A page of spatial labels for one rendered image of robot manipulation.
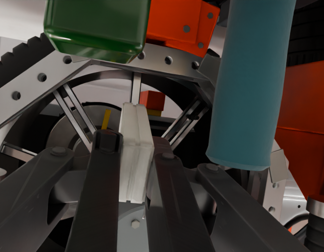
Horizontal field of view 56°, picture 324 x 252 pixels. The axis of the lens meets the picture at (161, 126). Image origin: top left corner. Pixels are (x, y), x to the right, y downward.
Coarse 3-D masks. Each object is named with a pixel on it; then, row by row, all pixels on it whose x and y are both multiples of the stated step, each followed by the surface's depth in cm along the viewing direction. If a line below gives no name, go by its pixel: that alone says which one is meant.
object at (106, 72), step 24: (96, 72) 54; (120, 72) 60; (48, 96) 60; (72, 96) 55; (168, 96) 80; (192, 96) 62; (24, 120) 59; (72, 120) 55; (192, 120) 61; (0, 144) 51; (72, 216) 57; (48, 240) 75
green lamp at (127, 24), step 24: (48, 0) 11; (72, 0) 11; (96, 0) 11; (120, 0) 12; (144, 0) 12; (48, 24) 11; (72, 24) 11; (96, 24) 12; (120, 24) 12; (144, 24) 12; (72, 48) 13; (96, 48) 12; (120, 48) 12
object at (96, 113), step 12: (84, 108) 95; (96, 108) 96; (108, 108) 97; (60, 120) 94; (96, 120) 97; (108, 120) 97; (60, 132) 94; (72, 132) 95; (48, 144) 94; (60, 144) 95; (72, 144) 95
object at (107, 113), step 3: (105, 111) 97; (108, 111) 97; (105, 114) 97; (108, 114) 97; (105, 117) 97; (108, 117) 97; (105, 120) 97; (102, 123) 97; (105, 123) 97; (102, 126) 97; (105, 126) 97
